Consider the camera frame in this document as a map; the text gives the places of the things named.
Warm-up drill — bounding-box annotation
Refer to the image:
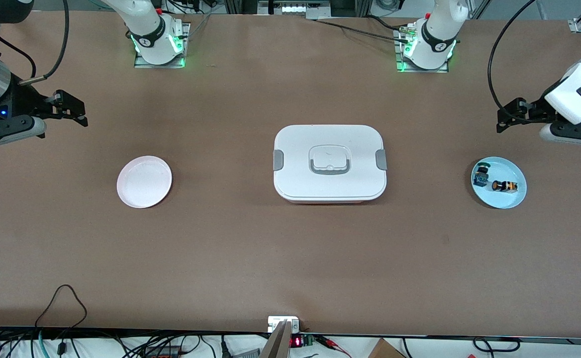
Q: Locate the small white socket box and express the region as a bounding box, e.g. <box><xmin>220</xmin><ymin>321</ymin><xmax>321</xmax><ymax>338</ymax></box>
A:
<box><xmin>268</xmin><ymin>316</ymin><xmax>300</xmax><ymax>333</ymax></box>

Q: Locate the light blue round plate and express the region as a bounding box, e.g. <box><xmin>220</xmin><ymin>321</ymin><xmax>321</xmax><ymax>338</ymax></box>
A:
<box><xmin>471</xmin><ymin>157</ymin><xmax>527</xmax><ymax>209</ymax></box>

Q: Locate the pink round plate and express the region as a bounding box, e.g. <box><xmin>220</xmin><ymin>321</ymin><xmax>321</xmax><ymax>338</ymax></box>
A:
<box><xmin>116</xmin><ymin>156</ymin><xmax>173</xmax><ymax>208</ymax></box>

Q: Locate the white device with lights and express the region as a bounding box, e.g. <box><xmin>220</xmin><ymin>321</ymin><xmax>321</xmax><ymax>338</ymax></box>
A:
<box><xmin>258</xmin><ymin>0</ymin><xmax>332</xmax><ymax>16</ymax></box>

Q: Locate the brown cardboard piece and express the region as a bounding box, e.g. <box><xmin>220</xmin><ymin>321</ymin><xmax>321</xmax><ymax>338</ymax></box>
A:
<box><xmin>368</xmin><ymin>338</ymin><xmax>406</xmax><ymax>358</ymax></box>

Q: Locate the aluminium profile bar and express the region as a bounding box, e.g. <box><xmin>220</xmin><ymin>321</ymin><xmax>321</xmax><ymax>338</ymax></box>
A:
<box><xmin>260</xmin><ymin>321</ymin><xmax>292</xmax><ymax>358</ymax></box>

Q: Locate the black right camera bracket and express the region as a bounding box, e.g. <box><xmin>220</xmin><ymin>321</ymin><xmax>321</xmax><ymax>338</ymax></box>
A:
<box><xmin>0</xmin><ymin>115</ymin><xmax>35</xmax><ymax>146</ymax></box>

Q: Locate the black camera bracket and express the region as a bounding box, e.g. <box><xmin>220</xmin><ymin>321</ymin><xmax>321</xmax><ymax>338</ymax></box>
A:
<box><xmin>552</xmin><ymin>112</ymin><xmax>581</xmax><ymax>145</ymax></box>
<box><xmin>0</xmin><ymin>115</ymin><xmax>35</xmax><ymax>146</ymax></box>

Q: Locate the black left camera bracket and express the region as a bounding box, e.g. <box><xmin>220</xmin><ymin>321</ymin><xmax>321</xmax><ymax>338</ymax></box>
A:
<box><xmin>552</xmin><ymin>112</ymin><xmax>581</xmax><ymax>145</ymax></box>

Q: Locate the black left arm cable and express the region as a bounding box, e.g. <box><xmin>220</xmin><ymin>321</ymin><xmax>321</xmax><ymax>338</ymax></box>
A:
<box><xmin>487</xmin><ymin>0</ymin><xmax>537</xmax><ymax>117</ymax></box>

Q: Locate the green push button switch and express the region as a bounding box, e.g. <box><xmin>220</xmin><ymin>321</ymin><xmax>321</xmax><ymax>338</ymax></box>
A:
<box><xmin>472</xmin><ymin>162</ymin><xmax>491</xmax><ymax>187</ymax></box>

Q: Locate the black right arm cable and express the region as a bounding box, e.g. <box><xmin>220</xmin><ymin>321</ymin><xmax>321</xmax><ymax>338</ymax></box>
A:
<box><xmin>0</xmin><ymin>0</ymin><xmax>70</xmax><ymax>86</ymax></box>

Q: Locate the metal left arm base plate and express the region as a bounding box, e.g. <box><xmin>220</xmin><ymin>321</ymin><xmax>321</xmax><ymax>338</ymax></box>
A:
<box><xmin>394</xmin><ymin>27</ymin><xmax>450</xmax><ymax>74</ymax></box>

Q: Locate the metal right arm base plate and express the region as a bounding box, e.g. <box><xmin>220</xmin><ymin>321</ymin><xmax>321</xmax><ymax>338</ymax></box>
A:
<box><xmin>134</xmin><ymin>22</ymin><xmax>192</xmax><ymax>69</ymax></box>

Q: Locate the black looped table cable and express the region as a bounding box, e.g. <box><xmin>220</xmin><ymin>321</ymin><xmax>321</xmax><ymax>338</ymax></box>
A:
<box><xmin>34</xmin><ymin>284</ymin><xmax>88</xmax><ymax>330</ymax></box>

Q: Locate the black cable to arm base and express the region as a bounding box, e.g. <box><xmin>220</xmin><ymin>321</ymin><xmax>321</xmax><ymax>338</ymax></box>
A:
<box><xmin>313</xmin><ymin>17</ymin><xmax>410</xmax><ymax>44</ymax></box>

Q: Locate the black flat loop cable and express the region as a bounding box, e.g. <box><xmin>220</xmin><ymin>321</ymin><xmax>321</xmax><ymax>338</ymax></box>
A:
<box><xmin>472</xmin><ymin>337</ymin><xmax>521</xmax><ymax>353</ymax></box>

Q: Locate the red wire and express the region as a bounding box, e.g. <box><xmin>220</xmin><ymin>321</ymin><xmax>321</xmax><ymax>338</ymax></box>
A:
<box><xmin>315</xmin><ymin>336</ymin><xmax>352</xmax><ymax>358</ymax></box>

